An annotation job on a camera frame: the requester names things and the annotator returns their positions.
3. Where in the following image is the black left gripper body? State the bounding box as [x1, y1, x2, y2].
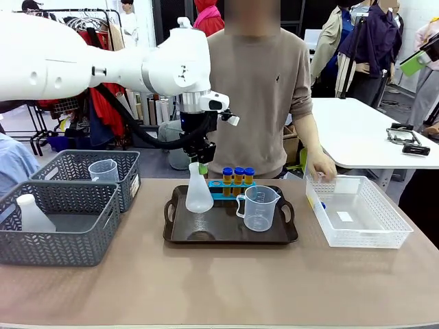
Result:
[180, 131, 217, 165]

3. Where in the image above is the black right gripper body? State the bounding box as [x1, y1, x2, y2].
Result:
[418, 39, 439, 64]

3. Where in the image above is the white plastic conical flask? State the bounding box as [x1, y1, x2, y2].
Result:
[16, 193, 57, 234]
[185, 161, 215, 214]

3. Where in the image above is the clear plastic measuring beaker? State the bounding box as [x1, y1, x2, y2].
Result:
[87, 158, 120, 183]
[235, 184, 281, 233]

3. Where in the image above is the person's left forearm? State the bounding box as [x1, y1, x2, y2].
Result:
[293, 112, 327, 160]

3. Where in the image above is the person's left hand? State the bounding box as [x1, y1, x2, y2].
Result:
[306, 149, 340, 183]

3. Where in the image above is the blue test tube rack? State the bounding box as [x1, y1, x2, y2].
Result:
[208, 180, 257, 203]

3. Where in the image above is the crouching person in green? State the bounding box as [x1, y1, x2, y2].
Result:
[157, 118, 191, 171]

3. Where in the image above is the mannequin with navy shirt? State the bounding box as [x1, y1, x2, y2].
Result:
[338, 2, 403, 108]

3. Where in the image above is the bundle of paper rolls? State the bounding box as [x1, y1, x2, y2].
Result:
[115, 89, 178, 126]

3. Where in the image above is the black serving tray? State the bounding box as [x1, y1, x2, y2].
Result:
[163, 184, 299, 245]

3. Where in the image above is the gray basket with beakers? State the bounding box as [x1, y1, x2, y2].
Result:
[29, 149, 142, 214]

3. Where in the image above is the person in beige sweater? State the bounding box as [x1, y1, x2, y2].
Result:
[205, 0, 315, 180]

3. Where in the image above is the mannequin with beige coat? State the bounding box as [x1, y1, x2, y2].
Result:
[307, 3, 358, 99]

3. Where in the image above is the black rectangular device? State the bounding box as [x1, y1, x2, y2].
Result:
[401, 143, 431, 157]

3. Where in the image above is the white background table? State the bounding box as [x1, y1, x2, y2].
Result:
[308, 97, 439, 188]

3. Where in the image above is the brown cardboard box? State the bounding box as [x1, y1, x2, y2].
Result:
[283, 125, 309, 166]

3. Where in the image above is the red hanging dress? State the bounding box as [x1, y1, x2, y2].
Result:
[78, 29, 126, 138]

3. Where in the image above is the person in red hood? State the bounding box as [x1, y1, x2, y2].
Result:
[191, 0, 226, 38]

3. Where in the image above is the beige hanging garment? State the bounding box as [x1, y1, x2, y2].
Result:
[106, 21, 128, 52]

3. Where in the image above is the black chair back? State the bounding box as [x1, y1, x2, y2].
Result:
[397, 167, 439, 252]

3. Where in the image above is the black clothes rack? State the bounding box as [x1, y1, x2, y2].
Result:
[13, 8, 128, 157]

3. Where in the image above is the white perforated plastic basket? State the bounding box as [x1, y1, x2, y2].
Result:
[305, 174, 414, 249]

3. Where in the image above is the gray basket with flasks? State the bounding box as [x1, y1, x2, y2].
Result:
[0, 180, 121, 267]

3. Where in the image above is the person in blue shirt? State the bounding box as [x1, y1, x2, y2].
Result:
[0, 132, 41, 198]

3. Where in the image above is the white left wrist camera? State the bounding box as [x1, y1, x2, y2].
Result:
[198, 90, 241, 127]

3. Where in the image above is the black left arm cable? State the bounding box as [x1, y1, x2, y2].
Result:
[93, 83, 211, 151]

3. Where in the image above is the black metal clamp frame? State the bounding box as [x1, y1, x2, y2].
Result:
[385, 122, 422, 145]

